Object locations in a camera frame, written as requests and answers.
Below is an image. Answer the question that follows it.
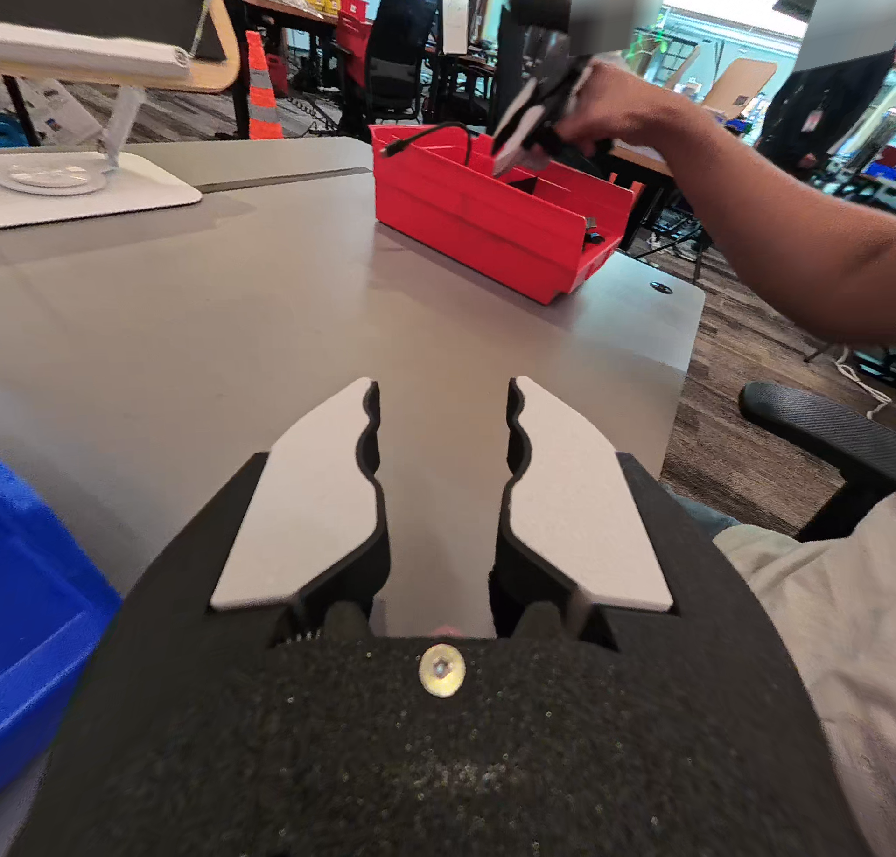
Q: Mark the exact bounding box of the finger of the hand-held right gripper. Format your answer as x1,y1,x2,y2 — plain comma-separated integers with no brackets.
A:
490,77,544,175
532,88,572,158

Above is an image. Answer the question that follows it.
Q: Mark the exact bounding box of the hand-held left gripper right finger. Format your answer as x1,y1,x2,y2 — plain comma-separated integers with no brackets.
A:
490,376,676,634

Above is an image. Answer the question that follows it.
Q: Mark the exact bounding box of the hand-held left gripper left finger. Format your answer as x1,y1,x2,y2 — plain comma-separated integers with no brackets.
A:
210,377,390,634

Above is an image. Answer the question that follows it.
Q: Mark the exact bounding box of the red plastic bin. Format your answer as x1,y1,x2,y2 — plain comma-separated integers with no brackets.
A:
370,123,645,305

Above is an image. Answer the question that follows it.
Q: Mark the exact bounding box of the blue plastic bin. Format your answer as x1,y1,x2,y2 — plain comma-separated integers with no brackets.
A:
0,461,123,791

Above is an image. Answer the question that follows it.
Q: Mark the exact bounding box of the person's right forearm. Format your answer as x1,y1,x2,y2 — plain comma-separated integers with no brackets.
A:
637,81,896,350

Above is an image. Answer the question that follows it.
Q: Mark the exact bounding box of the black office chair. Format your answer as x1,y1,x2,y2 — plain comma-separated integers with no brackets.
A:
334,0,438,140

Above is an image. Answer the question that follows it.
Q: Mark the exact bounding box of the black chair armrest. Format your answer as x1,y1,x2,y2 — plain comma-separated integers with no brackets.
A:
738,379,896,543

